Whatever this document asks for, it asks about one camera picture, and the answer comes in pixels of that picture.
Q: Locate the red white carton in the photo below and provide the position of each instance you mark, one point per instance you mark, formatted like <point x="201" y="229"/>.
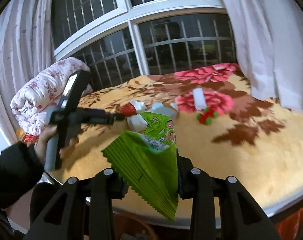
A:
<point x="131" y="108"/>

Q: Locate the white right curtain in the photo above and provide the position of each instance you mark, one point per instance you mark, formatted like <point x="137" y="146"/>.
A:
<point x="269" y="46"/>

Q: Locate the floral folded quilt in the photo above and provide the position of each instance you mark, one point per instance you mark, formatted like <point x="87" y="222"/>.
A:
<point x="31" y="103"/>

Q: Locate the red green toy car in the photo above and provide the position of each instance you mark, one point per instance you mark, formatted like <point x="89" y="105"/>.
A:
<point x="207" y="116"/>

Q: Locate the white window frame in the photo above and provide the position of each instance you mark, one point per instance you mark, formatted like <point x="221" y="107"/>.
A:
<point x="127" y="16"/>

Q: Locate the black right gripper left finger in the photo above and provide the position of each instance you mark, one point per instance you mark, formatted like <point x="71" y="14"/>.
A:
<point x="63" y="217"/>

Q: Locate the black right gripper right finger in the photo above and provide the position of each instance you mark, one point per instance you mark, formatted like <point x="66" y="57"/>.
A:
<point x="241" y="217"/>

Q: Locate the black sleeved left forearm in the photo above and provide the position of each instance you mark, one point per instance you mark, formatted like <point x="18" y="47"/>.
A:
<point x="20" y="170"/>

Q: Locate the white towel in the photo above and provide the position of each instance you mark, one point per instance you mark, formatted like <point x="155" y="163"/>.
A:
<point x="199" y="99"/>

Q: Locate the small white paper cup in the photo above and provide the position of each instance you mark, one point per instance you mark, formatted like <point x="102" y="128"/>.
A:
<point x="136" y="123"/>

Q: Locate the left floral curtain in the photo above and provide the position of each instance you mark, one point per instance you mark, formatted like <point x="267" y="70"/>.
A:
<point x="25" y="50"/>

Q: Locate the green snack bag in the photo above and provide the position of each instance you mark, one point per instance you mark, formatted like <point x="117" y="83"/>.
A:
<point x="147" y="161"/>

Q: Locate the floral plush blanket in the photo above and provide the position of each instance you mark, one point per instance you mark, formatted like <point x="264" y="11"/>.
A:
<point x="258" y="142"/>

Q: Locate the person left hand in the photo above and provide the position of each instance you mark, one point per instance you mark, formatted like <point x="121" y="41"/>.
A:
<point x="41" y="146"/>

